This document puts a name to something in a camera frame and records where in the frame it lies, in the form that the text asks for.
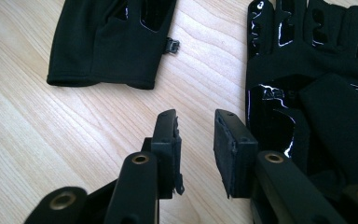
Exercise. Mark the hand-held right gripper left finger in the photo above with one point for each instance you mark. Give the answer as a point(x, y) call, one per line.
point(167, 149)

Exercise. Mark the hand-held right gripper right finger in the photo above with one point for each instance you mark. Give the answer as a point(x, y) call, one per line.
point(234, 161)

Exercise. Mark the black glove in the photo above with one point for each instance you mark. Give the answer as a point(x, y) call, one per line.
point(105, 53)
point(329, 102)

